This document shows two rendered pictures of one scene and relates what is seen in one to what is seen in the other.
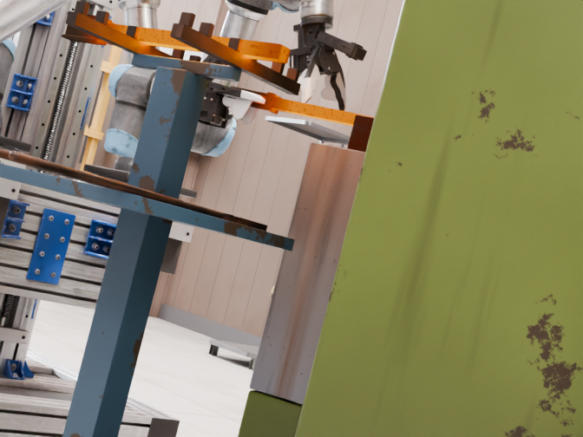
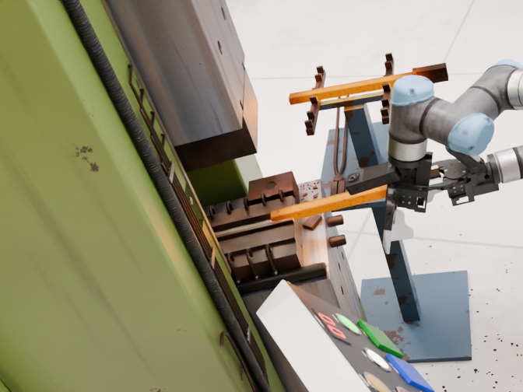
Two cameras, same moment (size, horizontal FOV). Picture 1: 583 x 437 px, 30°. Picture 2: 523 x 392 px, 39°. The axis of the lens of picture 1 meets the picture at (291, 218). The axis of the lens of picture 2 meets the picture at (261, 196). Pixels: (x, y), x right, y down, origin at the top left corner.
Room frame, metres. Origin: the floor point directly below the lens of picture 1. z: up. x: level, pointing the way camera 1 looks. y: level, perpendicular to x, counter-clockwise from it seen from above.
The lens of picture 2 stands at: (3.45, -0.43, 2.10)
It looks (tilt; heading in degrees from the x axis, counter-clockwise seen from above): 36 degrees down; 170
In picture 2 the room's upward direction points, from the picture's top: 22 degrees counter-clockwise
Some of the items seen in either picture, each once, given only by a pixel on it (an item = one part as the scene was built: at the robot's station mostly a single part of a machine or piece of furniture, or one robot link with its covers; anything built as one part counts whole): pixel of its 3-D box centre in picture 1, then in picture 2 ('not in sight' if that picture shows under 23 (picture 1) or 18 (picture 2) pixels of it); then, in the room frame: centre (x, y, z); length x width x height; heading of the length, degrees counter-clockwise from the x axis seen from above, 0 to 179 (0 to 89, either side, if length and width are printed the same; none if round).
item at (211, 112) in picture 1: (200, 101); (469, 177); (2.25, 0.24, 0.98); 0.12 x 0.08 x 0.09; 67
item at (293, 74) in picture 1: (234, 63); (346, 113); (1.81, 0.16, 1.00); 0.23 x 0.06 x 0.02; 57
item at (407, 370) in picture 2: not in sight; (408, 376); (2.65, -0.17, 1.01); 0.07 x 0.05 x 0.07; 2
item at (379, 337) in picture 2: not in sight; (378, 341); (2.55, -0.17, 1.01); 0.07 x 0.05 x 0.07; 2
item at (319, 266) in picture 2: not in sight; (242, 286); (2.15, -0.33, 0.93); 0.40 x 0.03 x 0.03; 67
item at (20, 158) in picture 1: (150, 195); (341, 140); (1.55, 0.20, 0.74); 0.60 x 0.04 x 0.01; 150
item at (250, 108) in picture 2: not in sight; (158, 133); (2.02, -0.34, 1.32); 0.42 x 0.20 x 0.10; 67
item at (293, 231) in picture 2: not in sight; (214, 251); (2.02, -0.34, 0.96); 0.42 x 0.20 x 0.09; 67
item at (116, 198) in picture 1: (148, 208); (370, 162); (1.71, 0.22, 0.73); 0.40 x 0.30 x 0.02; 147
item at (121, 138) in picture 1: (129, 131); not in sight; (2.32, 0.38, 0.89); 0.11 x 0.08 x 0.11; 164
